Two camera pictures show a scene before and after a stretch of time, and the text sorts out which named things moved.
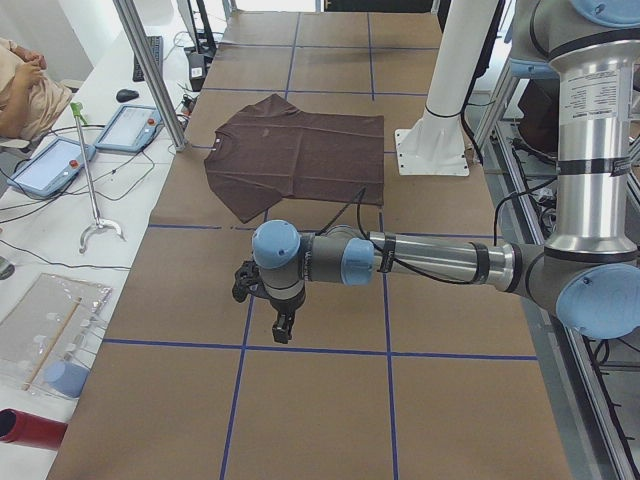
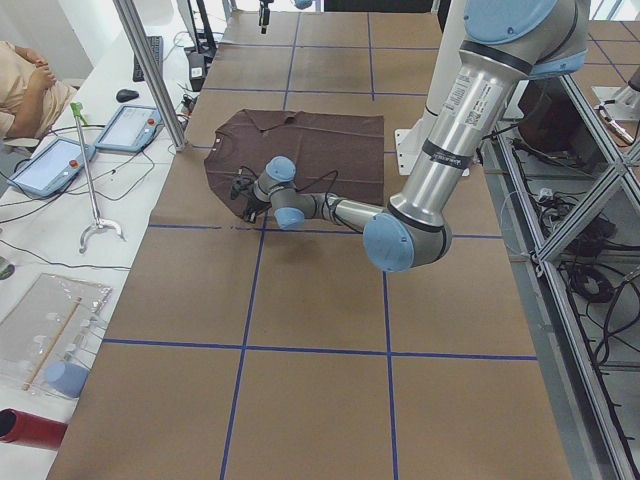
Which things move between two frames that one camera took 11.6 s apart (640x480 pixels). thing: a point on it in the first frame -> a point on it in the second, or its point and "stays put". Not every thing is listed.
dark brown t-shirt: (268, 150) stays put
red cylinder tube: (29, 430) stays put
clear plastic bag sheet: (48, 339) stays put
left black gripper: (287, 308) -> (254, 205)
